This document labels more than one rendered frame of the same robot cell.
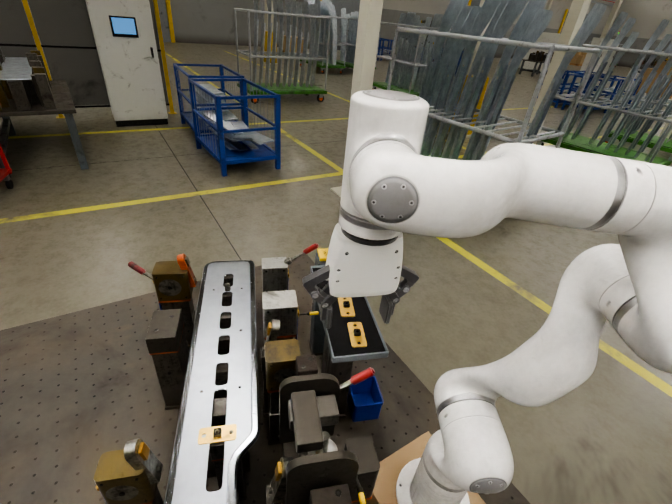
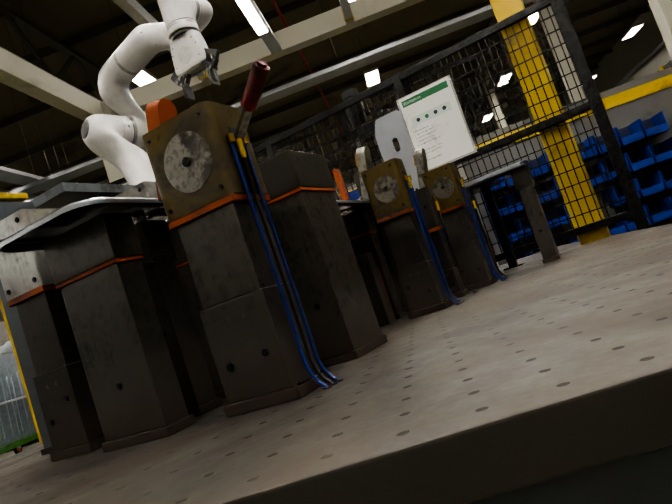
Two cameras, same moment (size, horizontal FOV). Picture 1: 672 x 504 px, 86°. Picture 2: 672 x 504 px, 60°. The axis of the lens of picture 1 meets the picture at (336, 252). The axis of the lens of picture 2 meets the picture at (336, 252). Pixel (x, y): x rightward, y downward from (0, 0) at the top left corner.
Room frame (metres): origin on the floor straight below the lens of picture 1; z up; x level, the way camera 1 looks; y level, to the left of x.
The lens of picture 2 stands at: (1.45, 1.12, 0.79)
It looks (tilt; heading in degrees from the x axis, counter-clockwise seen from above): 5 degrees up; 221
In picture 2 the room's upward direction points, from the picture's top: 19 degrees counter-clockwise
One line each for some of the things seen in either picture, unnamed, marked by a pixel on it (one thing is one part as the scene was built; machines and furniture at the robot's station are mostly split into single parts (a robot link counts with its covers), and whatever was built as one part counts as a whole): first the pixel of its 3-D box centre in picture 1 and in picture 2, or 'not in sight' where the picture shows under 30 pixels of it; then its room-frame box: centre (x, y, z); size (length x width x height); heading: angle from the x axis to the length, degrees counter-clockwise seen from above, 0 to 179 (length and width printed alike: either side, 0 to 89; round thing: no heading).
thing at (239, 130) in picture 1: (234, 124); not in sight; (5.00, 1.54, 0.48); 1.20 x 0.80 x 0.95; 36
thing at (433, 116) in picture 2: not in sight; (436, 125); (-0.55, 0.07, 1.30); 0.23 x 0.02 x 0.31; 105
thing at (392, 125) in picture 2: not in sight; (400, 161); (-0.25, 0.06, 1.17); 0.12 x 0.01 x 0.34; 105
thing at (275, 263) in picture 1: (278, 300); (51, 335); (1.08, 0.20, 0.88); 0.12 x 0.07 x 0.36; 105
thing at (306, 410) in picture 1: (311, 476); not in sight; (0.41, 0.01, 0.95); 0.18 x 0.13 x 0.49; 15
